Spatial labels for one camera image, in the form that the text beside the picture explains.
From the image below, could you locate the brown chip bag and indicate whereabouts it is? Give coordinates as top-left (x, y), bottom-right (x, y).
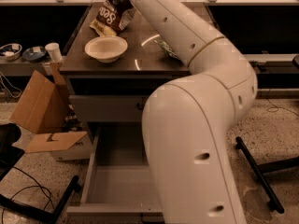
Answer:
top-left (90, 0), bottom-right (135, 36)

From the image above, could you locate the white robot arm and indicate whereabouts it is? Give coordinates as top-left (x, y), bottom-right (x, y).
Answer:
top-left (130, 0), bottom-right (257, 224)

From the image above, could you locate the grey drawer cabinet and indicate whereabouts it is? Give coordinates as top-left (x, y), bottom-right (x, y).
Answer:
top-left (60, 3), bottom-right (190, 138)

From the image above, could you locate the green chip bag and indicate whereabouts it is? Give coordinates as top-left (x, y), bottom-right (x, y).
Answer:
top-left (155, 39), bottom-right (178, 60)

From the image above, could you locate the closed upper drawer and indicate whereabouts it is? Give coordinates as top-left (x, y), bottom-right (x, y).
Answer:
top-left (69, 95), bottom-right (148, 122)

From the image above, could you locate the open lower drawer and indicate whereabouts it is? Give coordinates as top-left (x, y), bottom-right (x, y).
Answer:
top-left (66, 123), bottom-right (164, 224)

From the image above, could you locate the white bowl on cabinet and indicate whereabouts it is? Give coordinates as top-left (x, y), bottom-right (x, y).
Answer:
top-left (85, 36), bottom-right (128, 63)

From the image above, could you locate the open cardboard box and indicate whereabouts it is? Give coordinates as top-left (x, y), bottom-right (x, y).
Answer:
top-left (10, 71), bottom-right (93, 161)

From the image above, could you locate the white paper cup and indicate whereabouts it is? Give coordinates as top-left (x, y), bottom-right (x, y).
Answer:
top-left (45, 43), bottom-right (63, 63)

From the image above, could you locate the dark blue bowl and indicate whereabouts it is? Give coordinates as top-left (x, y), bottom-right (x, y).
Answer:
top-left (22, 46), bottom-right (47, 63)

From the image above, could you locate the black stand leg right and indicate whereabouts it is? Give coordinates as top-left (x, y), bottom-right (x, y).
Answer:
top-left (235, 136), bottom-right (299, 214)

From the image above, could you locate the black stand leg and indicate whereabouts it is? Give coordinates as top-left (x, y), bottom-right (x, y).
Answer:
top-left (235, 136), bottom-right (299, 214)
top-left (0, 175), bottom-right (80, 224)

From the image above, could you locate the grey bowl on shelf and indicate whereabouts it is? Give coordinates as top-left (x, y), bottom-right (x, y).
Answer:
top-left (0, 43), bottom-right (22, 62)

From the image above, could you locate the black stand leg left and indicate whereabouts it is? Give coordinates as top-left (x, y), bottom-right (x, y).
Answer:
top-left (0, 175), bottom-right (80, 224)

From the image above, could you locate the black cable on floor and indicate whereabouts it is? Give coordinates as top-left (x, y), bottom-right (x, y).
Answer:
top-left (0, 165), bottom-right (55, 224)

